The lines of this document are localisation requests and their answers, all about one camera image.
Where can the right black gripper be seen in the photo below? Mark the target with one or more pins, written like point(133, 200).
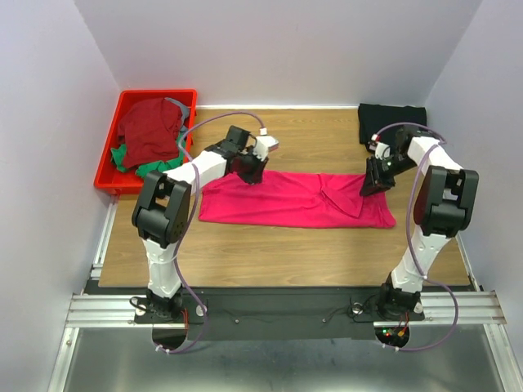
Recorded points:
point(374, 181)

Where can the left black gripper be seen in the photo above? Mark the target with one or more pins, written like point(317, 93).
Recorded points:
point(257, 175)

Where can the pink t shirt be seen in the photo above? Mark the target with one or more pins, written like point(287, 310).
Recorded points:
point(292, 199)

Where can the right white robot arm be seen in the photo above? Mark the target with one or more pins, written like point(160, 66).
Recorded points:
point(440, 206)

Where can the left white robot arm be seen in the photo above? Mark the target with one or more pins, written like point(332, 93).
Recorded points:
point(164, 209)

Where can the folded black t shirt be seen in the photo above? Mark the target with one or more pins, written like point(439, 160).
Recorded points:
point(372, 118)

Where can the grey t shirt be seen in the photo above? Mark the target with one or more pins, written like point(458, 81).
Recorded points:
point(185, 113)

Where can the dark red t shirt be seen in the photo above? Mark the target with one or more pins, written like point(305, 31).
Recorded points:
point(150, 116)

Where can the green t shirt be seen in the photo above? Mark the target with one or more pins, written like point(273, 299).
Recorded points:
point(148, 152)

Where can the red plastic bin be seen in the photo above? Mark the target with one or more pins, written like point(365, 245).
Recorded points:
point(108, 178)

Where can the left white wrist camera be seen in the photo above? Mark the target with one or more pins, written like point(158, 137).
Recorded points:
point(264, 144)

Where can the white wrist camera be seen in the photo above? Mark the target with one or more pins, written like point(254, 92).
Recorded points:
point(379, 149)
point(264, 144)

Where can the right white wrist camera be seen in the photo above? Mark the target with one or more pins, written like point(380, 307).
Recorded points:
point(379, 149)

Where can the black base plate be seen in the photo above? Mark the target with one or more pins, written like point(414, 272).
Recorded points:
point(247, 314)

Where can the aluminium frame rail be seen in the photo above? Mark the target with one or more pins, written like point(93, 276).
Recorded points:
point(464, 343)

